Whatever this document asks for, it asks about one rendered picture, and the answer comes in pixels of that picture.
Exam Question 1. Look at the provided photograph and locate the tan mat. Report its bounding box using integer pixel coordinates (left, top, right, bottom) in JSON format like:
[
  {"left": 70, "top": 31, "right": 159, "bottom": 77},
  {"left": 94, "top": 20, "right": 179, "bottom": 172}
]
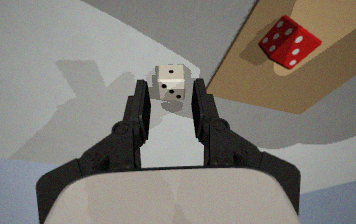
[{"left": 206, "top": 0, "right": 356, "bottom": 115}]

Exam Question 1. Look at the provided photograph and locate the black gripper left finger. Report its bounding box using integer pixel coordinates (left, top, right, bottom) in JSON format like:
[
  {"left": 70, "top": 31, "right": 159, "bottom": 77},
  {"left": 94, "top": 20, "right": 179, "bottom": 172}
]
[{"left": 36, "top": 80, "right": 151, "bottom": 224}]

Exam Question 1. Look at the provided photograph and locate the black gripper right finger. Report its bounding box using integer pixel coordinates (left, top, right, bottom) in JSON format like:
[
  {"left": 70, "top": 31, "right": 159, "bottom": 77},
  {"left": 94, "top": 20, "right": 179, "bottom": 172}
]
[{"left": 191, "top": 78, "right": 301, "bottom": 217}]

